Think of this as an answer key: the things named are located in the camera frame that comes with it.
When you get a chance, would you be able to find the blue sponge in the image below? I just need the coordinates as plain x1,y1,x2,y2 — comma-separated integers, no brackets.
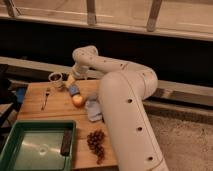
68,84,80,97

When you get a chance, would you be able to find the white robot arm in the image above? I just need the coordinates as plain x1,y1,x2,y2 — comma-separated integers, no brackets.
71,46,169,171

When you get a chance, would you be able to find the clear glass cup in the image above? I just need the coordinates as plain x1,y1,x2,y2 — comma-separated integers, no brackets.
48,72,64,90

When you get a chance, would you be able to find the yellow apple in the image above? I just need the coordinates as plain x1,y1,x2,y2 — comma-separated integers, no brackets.
72,95,84,107

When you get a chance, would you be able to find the metal fork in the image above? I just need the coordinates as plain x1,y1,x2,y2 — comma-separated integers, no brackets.
41,88,51,110

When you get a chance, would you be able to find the blue-grey cloth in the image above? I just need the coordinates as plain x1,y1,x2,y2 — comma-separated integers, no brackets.
85,94,103,122

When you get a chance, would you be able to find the dark brush in tray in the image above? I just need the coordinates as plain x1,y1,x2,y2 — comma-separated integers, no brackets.
60,130,72,156

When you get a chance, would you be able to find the dark chair at left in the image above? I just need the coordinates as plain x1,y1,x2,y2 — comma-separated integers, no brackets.
0,64,26,140

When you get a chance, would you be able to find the dark grape bunch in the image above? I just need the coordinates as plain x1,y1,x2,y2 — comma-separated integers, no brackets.
87,130,105,165

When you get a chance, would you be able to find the green plastic tray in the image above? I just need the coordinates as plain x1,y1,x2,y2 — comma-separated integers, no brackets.
0,120,76,171

